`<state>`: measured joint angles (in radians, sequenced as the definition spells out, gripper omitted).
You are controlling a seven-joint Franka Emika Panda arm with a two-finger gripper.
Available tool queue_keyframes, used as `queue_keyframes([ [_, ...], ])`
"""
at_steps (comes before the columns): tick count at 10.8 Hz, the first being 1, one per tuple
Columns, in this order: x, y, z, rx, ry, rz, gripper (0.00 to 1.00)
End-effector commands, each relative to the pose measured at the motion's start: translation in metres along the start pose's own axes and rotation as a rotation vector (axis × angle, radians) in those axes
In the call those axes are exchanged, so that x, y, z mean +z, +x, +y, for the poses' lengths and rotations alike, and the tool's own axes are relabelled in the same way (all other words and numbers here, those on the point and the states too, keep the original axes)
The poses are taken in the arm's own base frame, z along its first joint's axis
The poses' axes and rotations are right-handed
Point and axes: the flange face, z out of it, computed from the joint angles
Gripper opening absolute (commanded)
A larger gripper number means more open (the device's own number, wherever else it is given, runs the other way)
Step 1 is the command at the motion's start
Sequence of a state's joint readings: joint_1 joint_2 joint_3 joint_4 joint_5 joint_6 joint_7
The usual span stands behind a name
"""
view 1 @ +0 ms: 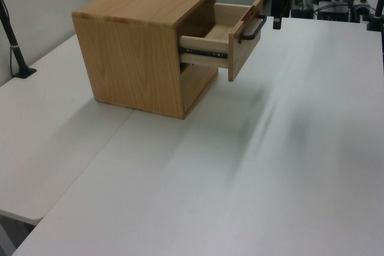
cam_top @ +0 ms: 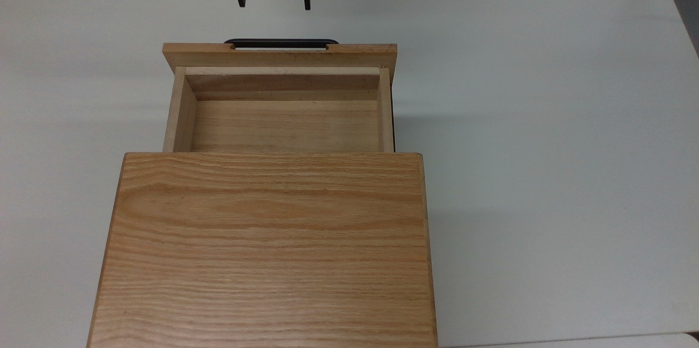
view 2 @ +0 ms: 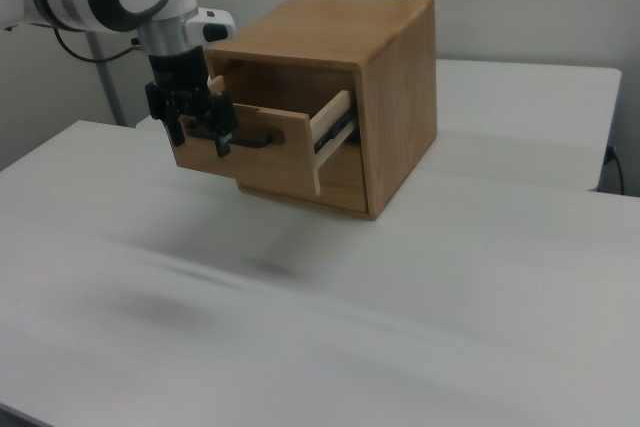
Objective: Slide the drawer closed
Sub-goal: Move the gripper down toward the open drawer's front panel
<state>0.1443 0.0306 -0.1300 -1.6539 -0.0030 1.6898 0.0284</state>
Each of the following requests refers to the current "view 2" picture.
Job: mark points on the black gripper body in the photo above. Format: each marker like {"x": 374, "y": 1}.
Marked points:
{"x": 185, "y": 92}

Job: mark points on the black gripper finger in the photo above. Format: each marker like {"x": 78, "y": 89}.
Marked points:
{"x": 175, "y": 132}
{"x": 223, "y": 144}

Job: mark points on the wooden drawer cabinet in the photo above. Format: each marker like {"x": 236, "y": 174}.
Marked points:
{"x": 370, "y": 97}

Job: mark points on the grey metal frame post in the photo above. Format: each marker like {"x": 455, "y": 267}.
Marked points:
{"x": 107, "y": 77}

